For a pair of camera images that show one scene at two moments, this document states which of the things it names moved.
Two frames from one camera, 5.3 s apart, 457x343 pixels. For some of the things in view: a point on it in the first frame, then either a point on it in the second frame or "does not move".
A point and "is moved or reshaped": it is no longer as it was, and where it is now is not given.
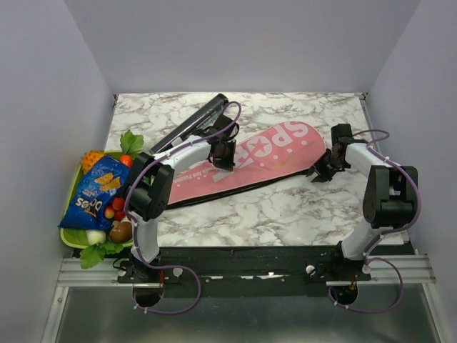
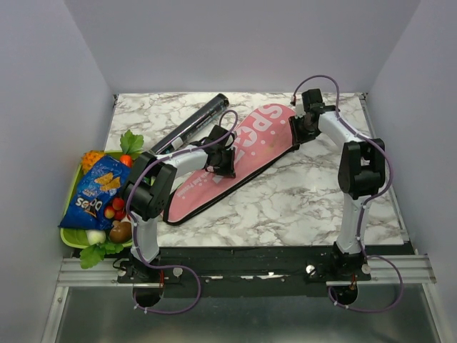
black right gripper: x=320 y=179 to x=295 y=136
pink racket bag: x=289 y=151 is moved or reshaped
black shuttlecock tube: x=198 y=121 does not move
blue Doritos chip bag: x=103 y=182 does not move
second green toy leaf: x=93 y=254 does not move
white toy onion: x=96 y=236 does not move
